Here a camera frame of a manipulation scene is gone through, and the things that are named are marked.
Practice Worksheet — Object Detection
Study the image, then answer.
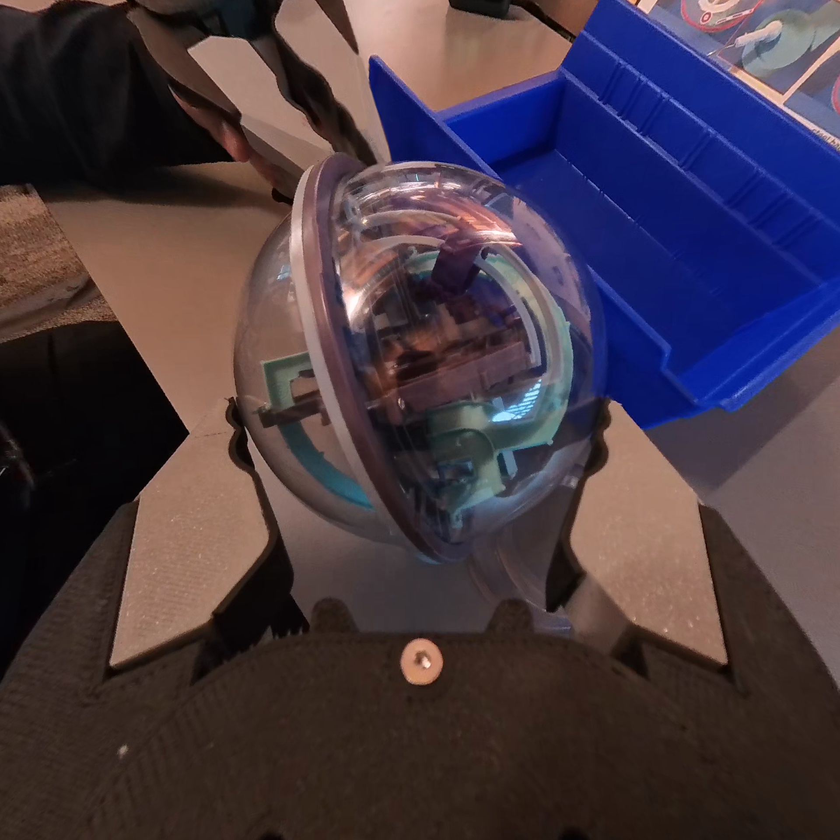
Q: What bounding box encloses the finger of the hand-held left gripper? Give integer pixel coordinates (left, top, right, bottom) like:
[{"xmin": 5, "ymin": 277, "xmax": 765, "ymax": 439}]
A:
[
  {"xmin": 249, "ymin": 0, "xmax": 383, "ymax": 165},
  {"xmin": 167, "ymin": 36, "xmax": 336, "ymax": 194}
]

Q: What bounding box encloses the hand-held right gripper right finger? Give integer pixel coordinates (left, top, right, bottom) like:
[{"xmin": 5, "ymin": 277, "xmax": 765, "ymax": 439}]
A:
[{"xmin": 546, "ymin": 400, "xmax": 729, "ymax": 669}]

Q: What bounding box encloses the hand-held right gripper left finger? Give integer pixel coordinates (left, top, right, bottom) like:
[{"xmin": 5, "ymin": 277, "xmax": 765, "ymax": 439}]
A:
[{"xmin": 108, "ymin": 397, "xmax": 290, "ymax": 670}]

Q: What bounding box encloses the clear plastic maze ball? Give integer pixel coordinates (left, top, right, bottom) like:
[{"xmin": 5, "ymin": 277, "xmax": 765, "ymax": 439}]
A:
[{"xmin": 233, "ymin": 154, "xmax": 608, "ymax": 565}]

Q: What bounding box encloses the person's left hand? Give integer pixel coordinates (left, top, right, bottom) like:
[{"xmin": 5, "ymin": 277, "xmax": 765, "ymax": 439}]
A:
[{"xmin": 210, "ymin": 119, "xmax": 281, "ymax": 196}]

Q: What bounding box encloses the blue plastic bin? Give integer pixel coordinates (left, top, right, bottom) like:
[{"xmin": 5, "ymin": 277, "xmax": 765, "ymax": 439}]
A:
[{"xmin": 369, "ymin": 0, "xmax": 840, "ymax": 431}]

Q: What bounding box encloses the printed instruction sheet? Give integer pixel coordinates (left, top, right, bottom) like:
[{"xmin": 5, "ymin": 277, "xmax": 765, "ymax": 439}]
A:
[{"xmin": 633, "ymin": 0, "xmax": 840, "ymax": 148}]

